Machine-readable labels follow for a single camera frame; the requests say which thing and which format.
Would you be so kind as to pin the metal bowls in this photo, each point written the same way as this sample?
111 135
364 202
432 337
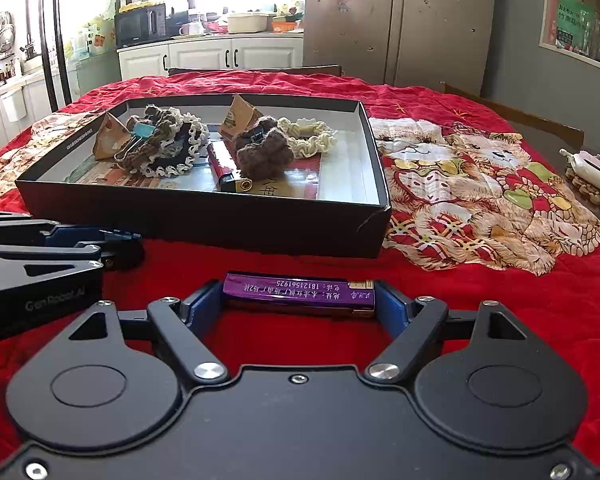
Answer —
2 30

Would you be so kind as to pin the glass jars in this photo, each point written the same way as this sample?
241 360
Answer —
597 37

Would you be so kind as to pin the purple lighter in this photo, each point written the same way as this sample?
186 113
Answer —
300 295

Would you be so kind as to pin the brown triangular packet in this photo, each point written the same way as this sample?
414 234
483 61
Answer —
107 140
235 117

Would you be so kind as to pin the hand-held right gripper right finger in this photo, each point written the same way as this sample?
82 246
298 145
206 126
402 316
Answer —
387 306

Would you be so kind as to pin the black door frame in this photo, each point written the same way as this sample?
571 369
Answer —
50 35

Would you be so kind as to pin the cream crocheted scrunchie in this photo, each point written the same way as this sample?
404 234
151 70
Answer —
315 142

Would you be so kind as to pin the white hanging bin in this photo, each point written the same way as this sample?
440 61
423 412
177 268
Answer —
14 106

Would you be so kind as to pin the red lighter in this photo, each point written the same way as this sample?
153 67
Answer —
220 162

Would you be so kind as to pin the side kitchen counter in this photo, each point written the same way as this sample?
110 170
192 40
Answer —
35 95

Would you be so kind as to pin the woven coaster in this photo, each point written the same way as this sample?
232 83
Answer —
595 197

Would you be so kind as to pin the grey refrigerator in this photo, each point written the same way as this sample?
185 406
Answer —
400 25

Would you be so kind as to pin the black cardboard box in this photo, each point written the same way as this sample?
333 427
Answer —
205 220

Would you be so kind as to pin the brown fuzzy hair claw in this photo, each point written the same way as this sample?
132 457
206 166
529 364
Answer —
270 152

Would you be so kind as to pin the white kitchen cabinet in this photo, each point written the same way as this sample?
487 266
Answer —
205 57

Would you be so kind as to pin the brown crocheted scrunchie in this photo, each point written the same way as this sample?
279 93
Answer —
157 112

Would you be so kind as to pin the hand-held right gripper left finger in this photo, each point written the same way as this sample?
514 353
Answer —
200 306

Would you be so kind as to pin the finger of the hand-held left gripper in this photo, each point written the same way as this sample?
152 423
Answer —
122 255
75 235

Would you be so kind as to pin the white mug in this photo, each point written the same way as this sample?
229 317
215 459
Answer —
189 29

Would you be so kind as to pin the black white-lace cat scrunchie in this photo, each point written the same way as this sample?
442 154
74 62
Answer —
177 162

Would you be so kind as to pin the black microwave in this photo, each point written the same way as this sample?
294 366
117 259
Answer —
140 25

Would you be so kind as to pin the green poster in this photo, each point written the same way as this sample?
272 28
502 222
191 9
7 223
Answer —
575 22

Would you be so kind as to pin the red printed blanket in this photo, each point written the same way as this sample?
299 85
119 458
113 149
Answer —
480 285

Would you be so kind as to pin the white ceramic teapot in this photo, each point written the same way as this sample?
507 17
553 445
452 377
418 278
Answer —
590 167

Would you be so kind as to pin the white plastic basin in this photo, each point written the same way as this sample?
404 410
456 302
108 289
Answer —
247 24

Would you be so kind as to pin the teal binder clip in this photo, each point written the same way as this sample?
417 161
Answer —
142 132

